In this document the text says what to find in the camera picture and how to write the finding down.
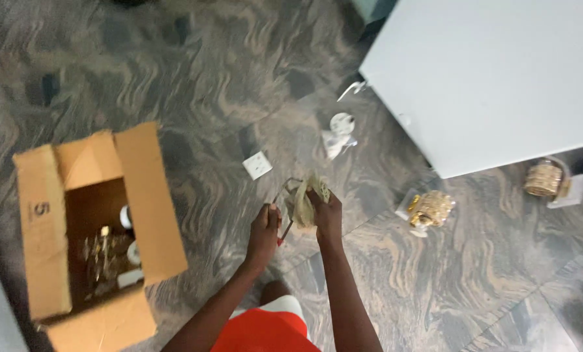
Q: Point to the dark red-tipped tool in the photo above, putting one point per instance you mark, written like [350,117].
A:
[283,215]

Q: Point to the open cardboard box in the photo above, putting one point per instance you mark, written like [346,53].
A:
[96,234]

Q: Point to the white table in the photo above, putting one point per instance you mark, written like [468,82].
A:
[487,83]

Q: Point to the person's right hand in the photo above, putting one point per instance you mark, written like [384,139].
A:
[328,215]

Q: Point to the person's left hand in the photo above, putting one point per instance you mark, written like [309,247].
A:
[262,237]

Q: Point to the gold bangles in clear packet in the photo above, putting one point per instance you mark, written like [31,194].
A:
[429,210]

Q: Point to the gold bangle set on card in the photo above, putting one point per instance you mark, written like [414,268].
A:
[553,181]

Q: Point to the person's right fingers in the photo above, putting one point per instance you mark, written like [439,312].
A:
[316,198]

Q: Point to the person's left fingers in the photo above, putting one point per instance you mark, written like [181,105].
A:
[273,215]

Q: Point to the clear bag of gold jewelry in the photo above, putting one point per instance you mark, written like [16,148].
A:
[305,203]

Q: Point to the white square packet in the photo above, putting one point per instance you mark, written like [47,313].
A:
[257,165]

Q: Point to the white paper strip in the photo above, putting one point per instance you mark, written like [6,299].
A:
[351,90]

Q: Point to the person's orange and white clothing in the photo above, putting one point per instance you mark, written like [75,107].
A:
[267,327]

